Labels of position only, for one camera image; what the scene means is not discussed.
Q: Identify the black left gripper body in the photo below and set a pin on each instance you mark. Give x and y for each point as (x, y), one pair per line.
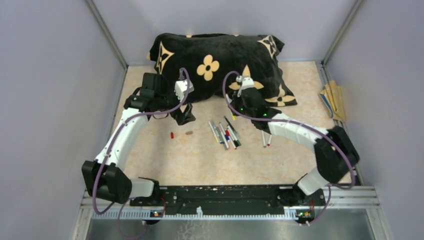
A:
(177, 113)

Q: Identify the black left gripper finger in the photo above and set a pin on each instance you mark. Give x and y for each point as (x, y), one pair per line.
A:
(189, 115)
(181, 118)

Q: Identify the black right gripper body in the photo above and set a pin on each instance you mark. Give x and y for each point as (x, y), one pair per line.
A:
(238, 105)

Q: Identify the white pen with yellow cap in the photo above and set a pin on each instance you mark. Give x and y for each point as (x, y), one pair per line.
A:
(233, 114)

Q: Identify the white pen with brown cap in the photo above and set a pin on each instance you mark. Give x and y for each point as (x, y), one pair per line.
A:
(263, 139)

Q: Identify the white marker with red cap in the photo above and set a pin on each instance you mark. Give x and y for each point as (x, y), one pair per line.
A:
(269, 141)

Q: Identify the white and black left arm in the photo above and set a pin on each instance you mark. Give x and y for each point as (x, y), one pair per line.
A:
(104, 176)

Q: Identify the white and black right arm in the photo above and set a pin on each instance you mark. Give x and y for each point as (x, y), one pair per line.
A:
(335, 154)

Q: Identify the white pen with light-green cap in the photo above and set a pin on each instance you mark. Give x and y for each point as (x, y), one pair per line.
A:
(214, 132)

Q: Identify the white pen with red cap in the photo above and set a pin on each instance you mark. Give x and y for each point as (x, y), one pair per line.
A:
(231, 140)

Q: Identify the black pillow with cream flowers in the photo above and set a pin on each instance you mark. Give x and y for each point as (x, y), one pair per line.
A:
(208, 58)

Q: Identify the folded yellow and blue cloth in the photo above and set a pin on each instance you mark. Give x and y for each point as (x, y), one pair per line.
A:
(332, 98)

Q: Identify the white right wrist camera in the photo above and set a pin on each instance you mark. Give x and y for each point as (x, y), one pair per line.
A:
(245, 82)

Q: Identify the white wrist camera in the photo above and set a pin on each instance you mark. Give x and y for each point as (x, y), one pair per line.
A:
(183, 88)
(245, 82)

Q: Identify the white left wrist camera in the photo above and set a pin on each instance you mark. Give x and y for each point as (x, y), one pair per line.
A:
(183, 88)

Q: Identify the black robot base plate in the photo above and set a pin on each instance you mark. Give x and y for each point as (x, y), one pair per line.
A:
(228, 200)

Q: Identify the aluminium wall rail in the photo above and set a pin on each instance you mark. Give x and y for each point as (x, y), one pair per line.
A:
(91, 5)

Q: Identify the aluminium front frame rail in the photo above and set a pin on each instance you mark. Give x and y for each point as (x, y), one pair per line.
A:
(348, 214)

